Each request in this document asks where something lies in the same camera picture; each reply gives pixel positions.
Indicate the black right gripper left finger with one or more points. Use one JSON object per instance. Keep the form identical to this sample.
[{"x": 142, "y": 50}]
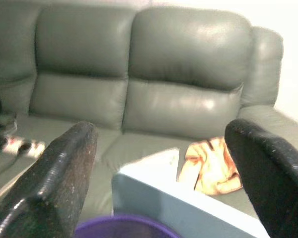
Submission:
[{"x": 52, "y": 178}]

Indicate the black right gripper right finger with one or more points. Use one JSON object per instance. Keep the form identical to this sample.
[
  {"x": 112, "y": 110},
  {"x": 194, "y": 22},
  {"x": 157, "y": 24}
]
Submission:
[{"x": 270, "y": 171}]

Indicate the purple plastic rubbish bin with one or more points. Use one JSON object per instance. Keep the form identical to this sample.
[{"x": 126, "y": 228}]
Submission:
[{"x": 124, "y": 226}]

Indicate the black floor fan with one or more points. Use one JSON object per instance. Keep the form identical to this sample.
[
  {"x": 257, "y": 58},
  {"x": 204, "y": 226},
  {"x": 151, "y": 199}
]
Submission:
[{"x": 0, "y": 121}]

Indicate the light blue plastic chair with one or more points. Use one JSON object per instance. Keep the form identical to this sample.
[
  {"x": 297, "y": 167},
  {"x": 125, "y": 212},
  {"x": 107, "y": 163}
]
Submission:
[{"x": 169, "y": 193}]

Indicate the grey green leather sofa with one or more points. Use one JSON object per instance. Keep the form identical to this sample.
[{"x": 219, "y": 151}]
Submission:
[{"x": 183, "y": 49}]

